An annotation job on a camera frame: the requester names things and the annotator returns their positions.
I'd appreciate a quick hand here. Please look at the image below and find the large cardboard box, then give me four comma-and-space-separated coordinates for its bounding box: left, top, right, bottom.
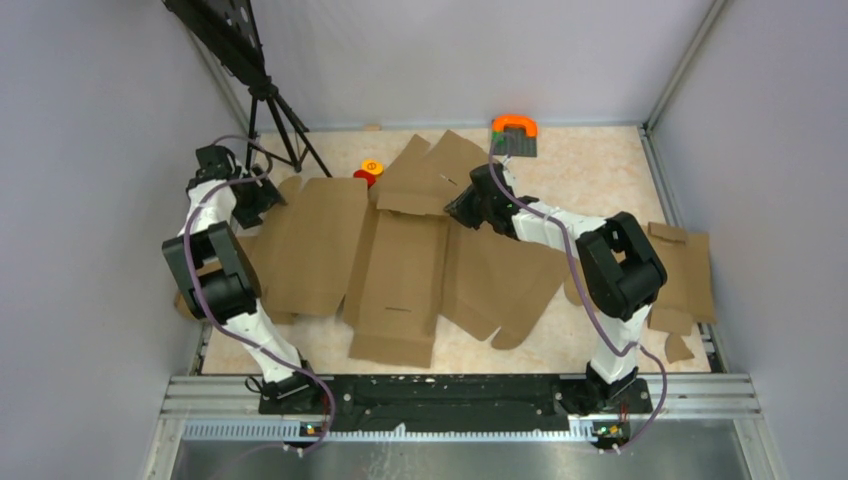
249, 177, 564, 373

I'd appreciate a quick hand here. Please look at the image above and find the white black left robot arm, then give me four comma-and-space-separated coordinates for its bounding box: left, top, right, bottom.
162, 144, 321, 414

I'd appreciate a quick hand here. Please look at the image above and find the small red toy piece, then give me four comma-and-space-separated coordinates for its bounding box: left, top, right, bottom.
352, 158, 385, 188

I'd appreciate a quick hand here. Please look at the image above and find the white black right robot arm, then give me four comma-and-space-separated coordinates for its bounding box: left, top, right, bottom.
444, 161, 668, 412

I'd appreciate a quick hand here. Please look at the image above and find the flat cardboard blank underneath left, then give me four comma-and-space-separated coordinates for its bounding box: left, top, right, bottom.
376, 130, 488, 216

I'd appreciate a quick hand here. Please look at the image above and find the folded brown cardboard box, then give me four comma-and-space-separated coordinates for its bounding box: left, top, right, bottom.
173, 235, 299, 327

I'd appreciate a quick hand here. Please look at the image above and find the aluminium frame rail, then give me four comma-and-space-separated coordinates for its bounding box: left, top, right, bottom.
144, 373, 787, 479

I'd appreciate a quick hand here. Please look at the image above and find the flat cardboard blank at right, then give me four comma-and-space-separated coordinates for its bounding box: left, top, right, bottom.
640, 222, 716, 373

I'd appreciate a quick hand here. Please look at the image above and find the orange green grey toy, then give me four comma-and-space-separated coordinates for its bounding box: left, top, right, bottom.
491, 114, 539, 158

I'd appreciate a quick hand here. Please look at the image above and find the black tripod stand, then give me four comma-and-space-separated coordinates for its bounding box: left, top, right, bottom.
164, 0, 332, 178

